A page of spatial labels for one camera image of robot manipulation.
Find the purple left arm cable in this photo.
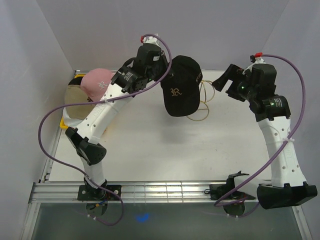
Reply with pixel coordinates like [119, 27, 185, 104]
[37, 33, 173, 226]

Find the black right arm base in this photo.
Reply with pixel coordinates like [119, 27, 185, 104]
[204, 171, 257, 217]

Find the gold wire hat stand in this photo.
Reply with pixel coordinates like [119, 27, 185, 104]
[187, 80, 216, 122]

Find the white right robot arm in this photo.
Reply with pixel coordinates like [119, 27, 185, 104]
[212, 52, 318, 210]

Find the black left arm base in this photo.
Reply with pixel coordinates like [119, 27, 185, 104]
[77, 183, 122, 217]

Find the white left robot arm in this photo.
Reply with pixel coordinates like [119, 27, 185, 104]
[65, 34, 172, 200]

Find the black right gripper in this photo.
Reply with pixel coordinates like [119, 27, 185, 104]
[211, 64, 257, 102]

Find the pink cap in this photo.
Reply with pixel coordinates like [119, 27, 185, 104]
[80, 68, 114, 102]

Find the beige cap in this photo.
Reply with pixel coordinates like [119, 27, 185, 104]
[64, 84, 97, 120]

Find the black cap gold logo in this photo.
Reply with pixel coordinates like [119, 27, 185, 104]
[160, 55, 203, 117]

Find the aluminium rail frame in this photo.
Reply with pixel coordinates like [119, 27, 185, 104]
[22, 182, 312, 240]

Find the yellow plastic tray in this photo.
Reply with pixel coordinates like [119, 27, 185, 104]
[59, 72, 86, 130]

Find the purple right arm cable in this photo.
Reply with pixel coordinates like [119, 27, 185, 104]
[201, 53, 307, 220]

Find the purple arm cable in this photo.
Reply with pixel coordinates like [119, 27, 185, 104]
[201, 53, 307, 220]
[37, 33, 173, 226]

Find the black cap white logo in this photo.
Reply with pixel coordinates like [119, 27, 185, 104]
[68, 76, 83, 86]

